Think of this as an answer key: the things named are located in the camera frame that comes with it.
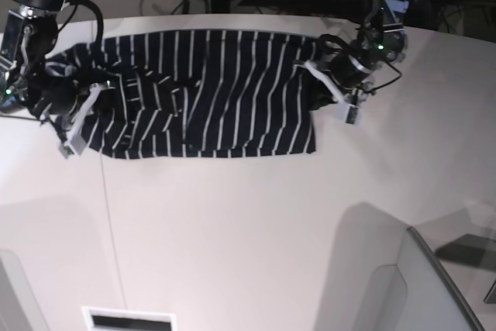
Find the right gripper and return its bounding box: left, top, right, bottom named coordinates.
left=26, top=73, right=116, bottom=159

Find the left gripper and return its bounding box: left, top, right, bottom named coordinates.
left=294, top=50, right=402, bottom=126

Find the navy white striped t-shirt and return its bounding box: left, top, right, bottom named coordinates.
left=46, top=29, right=322, bottom=160

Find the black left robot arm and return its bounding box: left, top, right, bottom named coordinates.
left=296, top=0, right=409, bottom=125

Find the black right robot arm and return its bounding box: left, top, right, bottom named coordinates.
left=1, top=0, right=112, bottom=157

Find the white slotted box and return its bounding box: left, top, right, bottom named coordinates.
left=81, top=306, right=177, bottom=331

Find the grey monitor edge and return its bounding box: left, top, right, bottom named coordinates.
left=398, top=227, right=484, bottom=330

